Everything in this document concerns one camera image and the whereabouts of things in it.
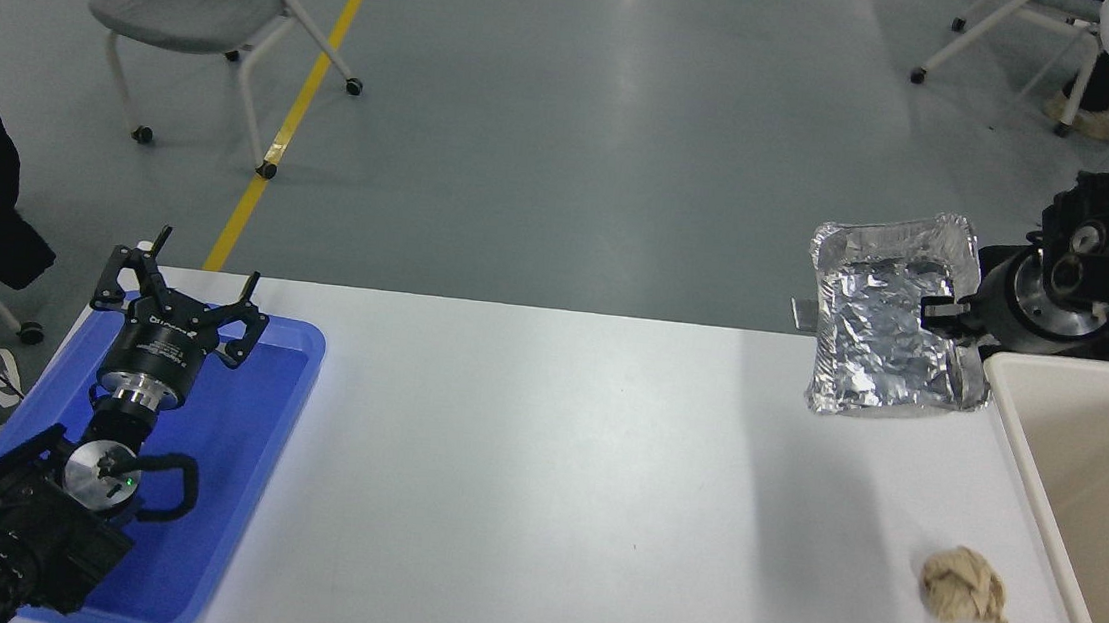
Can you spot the blue plastic tray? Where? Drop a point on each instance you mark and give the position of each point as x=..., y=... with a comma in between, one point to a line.
x=232, y=444

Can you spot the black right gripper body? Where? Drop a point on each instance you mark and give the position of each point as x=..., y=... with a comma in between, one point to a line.
x=996, y=295

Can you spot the silver floor plate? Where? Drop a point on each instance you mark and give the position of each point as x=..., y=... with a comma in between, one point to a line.
x=803, y=314

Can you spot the crumpled tan paper ball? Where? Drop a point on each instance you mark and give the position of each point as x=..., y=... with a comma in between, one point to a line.
x=964, y=585

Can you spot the grey chair with white frame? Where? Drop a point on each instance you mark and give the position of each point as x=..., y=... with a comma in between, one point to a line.
x=1063, y=3
x=190, y=4

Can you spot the silver foil tray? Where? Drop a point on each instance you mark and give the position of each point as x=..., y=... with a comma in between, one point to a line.
x=874, y=329

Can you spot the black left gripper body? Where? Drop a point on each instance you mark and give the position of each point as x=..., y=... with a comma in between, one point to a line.
x=160, y=342

